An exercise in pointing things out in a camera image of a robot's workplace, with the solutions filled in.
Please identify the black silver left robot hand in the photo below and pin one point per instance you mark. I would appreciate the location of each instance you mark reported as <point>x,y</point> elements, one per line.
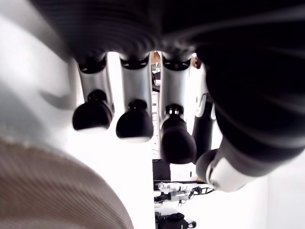
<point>238,71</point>

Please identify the round dark brown plate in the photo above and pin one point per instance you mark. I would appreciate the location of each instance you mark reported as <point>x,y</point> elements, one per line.
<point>47,190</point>

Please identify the black chair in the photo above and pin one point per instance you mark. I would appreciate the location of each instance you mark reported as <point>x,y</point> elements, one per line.
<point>155,88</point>

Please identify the grey robot legs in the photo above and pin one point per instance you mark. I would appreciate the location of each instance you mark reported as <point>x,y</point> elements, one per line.
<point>171,188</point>

